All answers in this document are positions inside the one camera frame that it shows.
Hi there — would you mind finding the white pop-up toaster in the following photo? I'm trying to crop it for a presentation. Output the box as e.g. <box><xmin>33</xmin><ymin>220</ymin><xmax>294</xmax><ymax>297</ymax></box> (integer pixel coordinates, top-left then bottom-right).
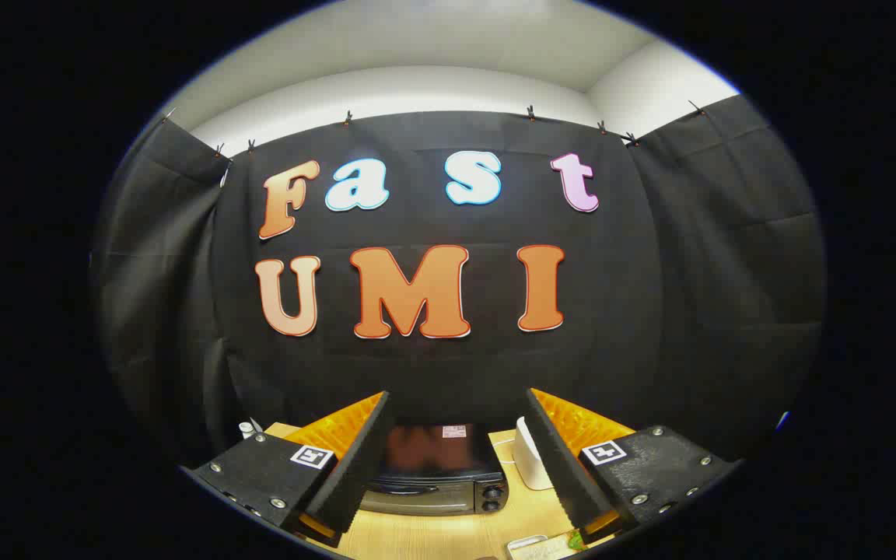
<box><xmin>513</xmin><ymin>417</ymin><xmax>556</xmax><ymax>491</ymax></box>

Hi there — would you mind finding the black toaster oven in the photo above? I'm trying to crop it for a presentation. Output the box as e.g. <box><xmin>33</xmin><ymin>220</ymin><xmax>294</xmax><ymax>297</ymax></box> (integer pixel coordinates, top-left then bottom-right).
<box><xmin>359</xmin><ymin>423</ymin><xmax>509</xmax><ymax>518</ymax></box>

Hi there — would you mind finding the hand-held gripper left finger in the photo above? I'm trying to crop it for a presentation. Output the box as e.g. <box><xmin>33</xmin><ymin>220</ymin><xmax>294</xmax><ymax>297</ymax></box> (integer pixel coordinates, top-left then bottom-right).
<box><xmin>187</xmin><ymin>392</ymin><xmax>393</xmax><ymax>548</ymax></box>

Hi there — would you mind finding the sandwich with lettuce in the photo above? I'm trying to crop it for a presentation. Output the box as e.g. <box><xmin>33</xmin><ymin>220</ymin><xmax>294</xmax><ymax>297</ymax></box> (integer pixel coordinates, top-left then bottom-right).
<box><xmin>518</xmin><ymin>529</ymin><xmax>589</xmax><ymax>559</ymax></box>

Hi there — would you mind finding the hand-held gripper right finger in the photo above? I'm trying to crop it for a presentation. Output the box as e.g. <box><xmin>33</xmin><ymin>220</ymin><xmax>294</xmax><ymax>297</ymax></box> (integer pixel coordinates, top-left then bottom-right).
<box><xmin>527</xmin><ymin>388</ymin><xmax>737</xmax><ymax>544</ymax></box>

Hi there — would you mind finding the row of black cloth clips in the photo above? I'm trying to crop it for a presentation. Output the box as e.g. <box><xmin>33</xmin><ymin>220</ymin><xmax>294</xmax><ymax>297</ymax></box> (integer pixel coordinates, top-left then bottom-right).
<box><xmin>162</xmin><ymin>100</ymin><xmax>707</xmax><ymax>156</ymax></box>

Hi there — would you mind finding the white plastic tray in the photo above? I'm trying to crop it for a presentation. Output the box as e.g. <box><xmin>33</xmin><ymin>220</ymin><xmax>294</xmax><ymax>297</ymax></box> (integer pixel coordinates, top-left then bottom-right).
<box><xmin>506</xmin><ymin>534</ymin><xmax>585</xmax><ymax>560</ymax></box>

